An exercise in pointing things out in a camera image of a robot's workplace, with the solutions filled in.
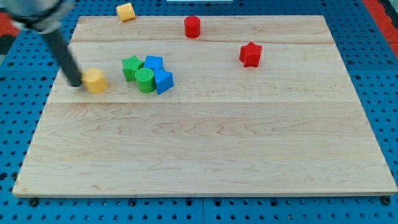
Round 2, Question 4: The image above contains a black pusher rod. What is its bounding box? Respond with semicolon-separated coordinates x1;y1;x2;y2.
42;29;82;87

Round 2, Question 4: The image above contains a wooden board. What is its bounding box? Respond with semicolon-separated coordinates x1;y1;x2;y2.
13;16;397;198

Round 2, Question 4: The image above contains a yellow cylinder block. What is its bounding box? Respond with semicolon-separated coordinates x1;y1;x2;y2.
81;68;109;93

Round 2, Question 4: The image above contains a red cylinder block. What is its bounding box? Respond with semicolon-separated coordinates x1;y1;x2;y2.
184;16;201;39

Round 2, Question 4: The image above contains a grey robot arm end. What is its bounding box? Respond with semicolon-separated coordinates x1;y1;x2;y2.
1;0;75;34

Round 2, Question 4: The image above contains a blue cube block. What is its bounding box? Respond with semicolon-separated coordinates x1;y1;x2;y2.
144;55;164;70

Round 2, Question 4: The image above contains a green cylinder block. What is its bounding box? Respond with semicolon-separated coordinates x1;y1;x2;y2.
135;68;155;93

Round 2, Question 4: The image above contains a yellow hexagon block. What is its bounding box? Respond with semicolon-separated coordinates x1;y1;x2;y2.
116;2;136;22

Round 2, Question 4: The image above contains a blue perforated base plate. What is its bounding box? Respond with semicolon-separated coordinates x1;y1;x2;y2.
1;0;397;223

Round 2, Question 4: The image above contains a blue triangle block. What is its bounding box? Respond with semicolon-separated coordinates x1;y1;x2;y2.
154;69;174;95

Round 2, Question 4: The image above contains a green star block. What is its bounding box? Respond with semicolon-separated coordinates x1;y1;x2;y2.
122;55;144;82

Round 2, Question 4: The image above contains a red star block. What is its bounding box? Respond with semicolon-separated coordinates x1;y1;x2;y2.
239;41;263;68

